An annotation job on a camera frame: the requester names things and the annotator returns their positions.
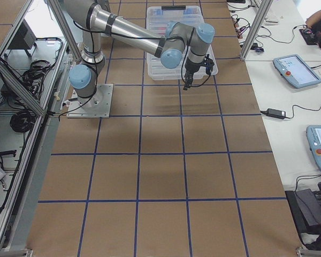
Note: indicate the clear plastic storage box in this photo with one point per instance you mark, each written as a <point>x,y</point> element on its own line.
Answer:
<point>189,12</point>

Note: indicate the aluminium frame post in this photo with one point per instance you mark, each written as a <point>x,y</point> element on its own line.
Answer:
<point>258,20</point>

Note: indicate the clear plastic box lid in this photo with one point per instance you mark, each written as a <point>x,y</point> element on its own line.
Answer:
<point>179,39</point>

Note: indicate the black box latch handle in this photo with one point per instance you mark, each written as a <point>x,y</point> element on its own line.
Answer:
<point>173,7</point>

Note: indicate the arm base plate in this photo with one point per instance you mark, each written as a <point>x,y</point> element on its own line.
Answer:
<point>98,106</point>

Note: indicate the black power adapter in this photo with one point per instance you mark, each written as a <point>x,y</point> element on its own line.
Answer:
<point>274,113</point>

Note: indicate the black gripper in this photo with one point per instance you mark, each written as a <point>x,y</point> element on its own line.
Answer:
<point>190,68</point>

